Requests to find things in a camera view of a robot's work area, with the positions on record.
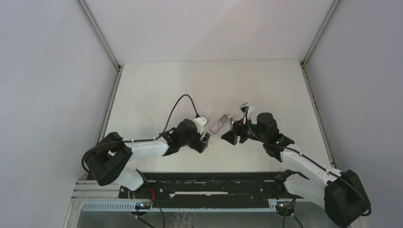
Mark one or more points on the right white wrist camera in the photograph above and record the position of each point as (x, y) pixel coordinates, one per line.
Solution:
(247, 110)

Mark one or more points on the right aluminium frame post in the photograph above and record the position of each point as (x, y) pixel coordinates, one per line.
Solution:
(320, 32)

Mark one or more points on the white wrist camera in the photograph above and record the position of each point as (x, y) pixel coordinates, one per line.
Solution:
(200, 123)
(247, 110)

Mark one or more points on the right green circuit board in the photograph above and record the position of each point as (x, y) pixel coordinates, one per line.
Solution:
(285, 208)

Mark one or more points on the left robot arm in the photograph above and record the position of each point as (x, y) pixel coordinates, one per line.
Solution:
(107, 161)

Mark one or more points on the aluminium frame post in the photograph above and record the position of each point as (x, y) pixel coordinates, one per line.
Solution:
(320, 32)
(90, 18)

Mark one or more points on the green circuit board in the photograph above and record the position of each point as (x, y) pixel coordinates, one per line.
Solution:
(143, 206)
(285, 208)

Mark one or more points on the white grey stapler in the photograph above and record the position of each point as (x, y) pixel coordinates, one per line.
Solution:
(230, 121)

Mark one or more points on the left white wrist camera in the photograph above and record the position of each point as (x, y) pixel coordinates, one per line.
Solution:
(200, 123)

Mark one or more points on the red white staple box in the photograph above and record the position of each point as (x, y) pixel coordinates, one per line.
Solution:
(217, 125)

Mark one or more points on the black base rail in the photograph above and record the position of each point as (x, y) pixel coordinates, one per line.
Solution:
(211, 190)

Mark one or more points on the left aluminium frame post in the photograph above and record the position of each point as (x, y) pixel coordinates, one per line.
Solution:
(90, 18)

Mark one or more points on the left green circuit board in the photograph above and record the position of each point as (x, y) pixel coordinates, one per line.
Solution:
(143, 206)

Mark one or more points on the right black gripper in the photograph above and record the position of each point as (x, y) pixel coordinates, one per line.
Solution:
(230, 136)

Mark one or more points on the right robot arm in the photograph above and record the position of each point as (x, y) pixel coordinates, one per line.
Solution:
(339, 193)

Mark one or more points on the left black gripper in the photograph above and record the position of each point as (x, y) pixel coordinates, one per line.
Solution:
(197, 144)

